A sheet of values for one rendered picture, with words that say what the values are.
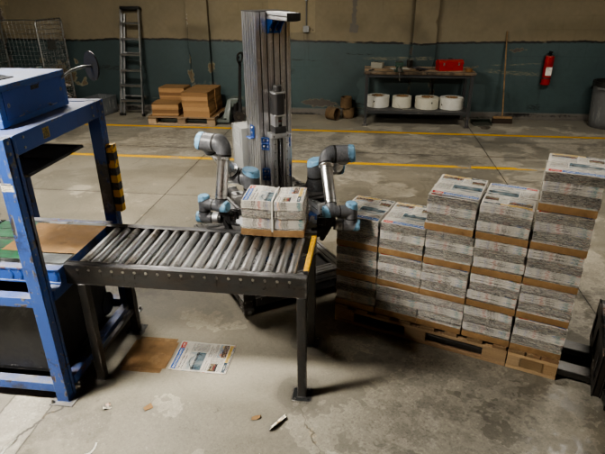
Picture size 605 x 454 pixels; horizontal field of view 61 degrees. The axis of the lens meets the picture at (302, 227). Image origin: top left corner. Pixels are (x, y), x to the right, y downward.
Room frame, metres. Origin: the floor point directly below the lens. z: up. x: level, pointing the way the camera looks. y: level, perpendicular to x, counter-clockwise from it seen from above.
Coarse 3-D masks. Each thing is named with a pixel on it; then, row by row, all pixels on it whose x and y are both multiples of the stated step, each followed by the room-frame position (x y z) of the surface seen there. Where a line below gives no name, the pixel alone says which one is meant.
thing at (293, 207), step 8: (288, 192) 2.96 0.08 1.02; (296, 192) 2.95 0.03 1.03; (304, 192) 2.95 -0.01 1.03; (280, 200) 2.82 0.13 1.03; (288, 200) 2.81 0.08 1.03; (296, 200) 2.81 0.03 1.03; (304, 200) 2.90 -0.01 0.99; (280, 208) 2.79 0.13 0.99; (288, 208) 2.78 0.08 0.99; (296, 208) 2.78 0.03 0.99; (304, 208) 2.85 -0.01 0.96; (280, 216) 2.79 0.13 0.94; (288, 216) 2.78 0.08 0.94; (296, 216) 2.77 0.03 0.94; (304, 216) 2.81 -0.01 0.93; (280, 224) 2.78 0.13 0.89; (288, 224) 2.78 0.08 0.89; (296, 224) 2.77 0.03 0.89; (304, 224) 2.80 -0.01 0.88
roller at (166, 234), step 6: (162, 234) 2.84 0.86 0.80; (168, 234) 2.87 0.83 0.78; (156, 240) 2.78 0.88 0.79; (162, 240) 2.78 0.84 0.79; (150, 246) 2.70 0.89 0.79; (156, 246) 2.69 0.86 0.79; (150, 252) 2.61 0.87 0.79; (156, 252) 2.66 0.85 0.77; (144, 258) 2.54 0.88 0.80; (150, 258) 2.58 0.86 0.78; (138, 264) 2.47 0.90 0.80; (144, 264) 2.50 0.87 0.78
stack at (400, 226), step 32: (384, 224) 2.94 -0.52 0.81; (416, 224) 2.90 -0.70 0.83; (352, 256) 3.03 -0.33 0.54; (384, 256) 2.93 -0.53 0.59; (448, 256) 2.76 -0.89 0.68; (480, 256) 2.69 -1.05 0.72; (512, 256) 2.61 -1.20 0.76; (352, 288) 3.04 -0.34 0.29; (384, 288) 2.93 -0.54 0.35; (448, 288) 2.75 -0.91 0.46; (480, 288) 2.67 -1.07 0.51; (512, 288) 2.59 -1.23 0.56; (352, 320) 3.02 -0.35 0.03; (384, 320) 2.92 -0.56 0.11; (448, 320) 2.74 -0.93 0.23; (480, 320) 2.65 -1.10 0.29; (512, 320) 2.62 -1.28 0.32
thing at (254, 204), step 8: (248, 192) 2.95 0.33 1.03; (256, 192) 2.95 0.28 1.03; (264, 192) 2.96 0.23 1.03; (248, 200) 2.81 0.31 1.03; (256, 200) 2.81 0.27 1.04; (264, 200) 2.81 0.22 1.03; (248, 208) 2.81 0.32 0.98; (256, 208) 2.80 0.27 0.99; (264, 208) 2.79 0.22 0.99; (248, 216) 2.81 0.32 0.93; (256, 216) 2.80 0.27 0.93; (264, 216) 2.79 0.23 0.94; (248, 224) 2.81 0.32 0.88; (256, 224) 2.80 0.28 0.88; (264, 224) 2.80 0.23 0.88
